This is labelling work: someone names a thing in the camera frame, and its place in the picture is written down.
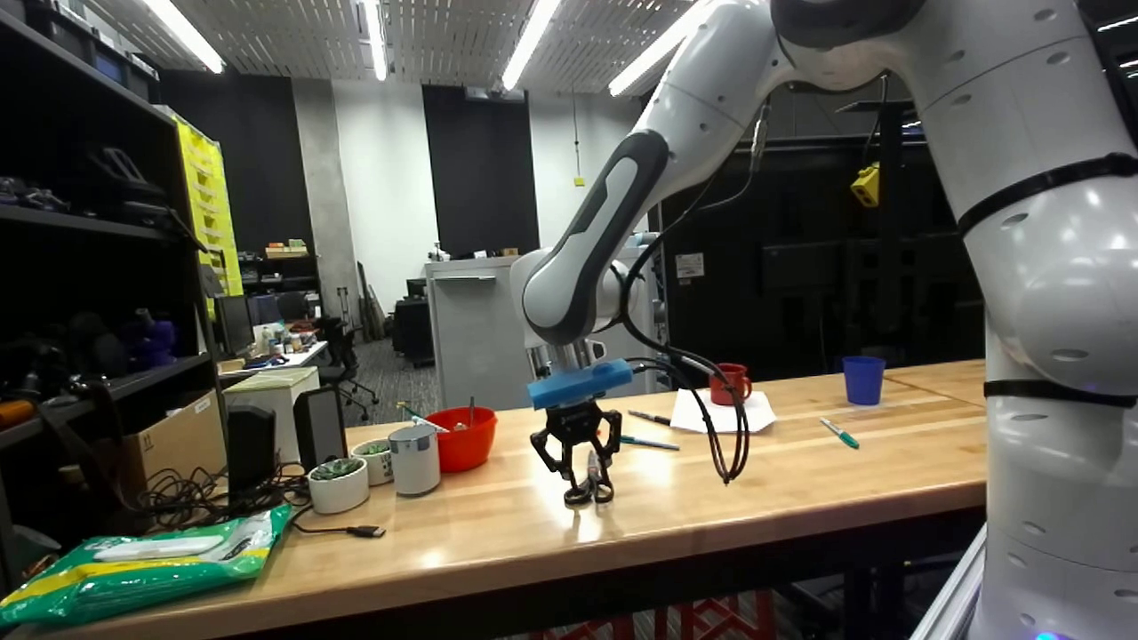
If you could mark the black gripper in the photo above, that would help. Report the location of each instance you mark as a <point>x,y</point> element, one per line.
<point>579,426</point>

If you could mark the black scissors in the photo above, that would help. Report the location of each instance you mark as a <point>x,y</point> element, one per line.
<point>590,485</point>

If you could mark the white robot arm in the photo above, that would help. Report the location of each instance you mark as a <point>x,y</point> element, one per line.
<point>1039,175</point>

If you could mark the black marker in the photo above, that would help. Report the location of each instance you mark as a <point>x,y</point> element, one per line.
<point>649,418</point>

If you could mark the red bowl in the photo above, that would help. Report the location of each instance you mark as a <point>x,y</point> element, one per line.
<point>465,434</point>

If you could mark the grey metal cabinet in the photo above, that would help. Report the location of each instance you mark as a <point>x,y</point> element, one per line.
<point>483,345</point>

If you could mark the white paper sheet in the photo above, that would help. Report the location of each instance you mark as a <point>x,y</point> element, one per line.
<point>698,410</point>

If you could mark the white cylindrical cup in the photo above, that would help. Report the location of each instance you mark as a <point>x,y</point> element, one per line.
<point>414,459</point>

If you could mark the red mug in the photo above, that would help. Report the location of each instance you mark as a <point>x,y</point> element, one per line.
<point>732,386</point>

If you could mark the small white bowl behind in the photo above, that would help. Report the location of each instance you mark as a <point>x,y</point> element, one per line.
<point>378,463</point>

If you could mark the white bowl with green contents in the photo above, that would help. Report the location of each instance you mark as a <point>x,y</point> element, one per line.
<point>338,485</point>

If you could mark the black speaker box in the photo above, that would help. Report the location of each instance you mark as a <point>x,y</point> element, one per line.
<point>317,429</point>

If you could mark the green marker right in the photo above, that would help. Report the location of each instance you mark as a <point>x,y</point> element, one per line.
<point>839,431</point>

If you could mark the blue cup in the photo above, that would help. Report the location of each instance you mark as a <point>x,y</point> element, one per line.
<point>864,377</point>

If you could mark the cardboard box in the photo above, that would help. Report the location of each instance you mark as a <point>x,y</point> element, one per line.
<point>186,440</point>

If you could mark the black shelving unit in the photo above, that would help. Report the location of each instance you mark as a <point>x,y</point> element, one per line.
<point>101,302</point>

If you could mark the green wipes package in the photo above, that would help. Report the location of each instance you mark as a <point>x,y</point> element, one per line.
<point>108,577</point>

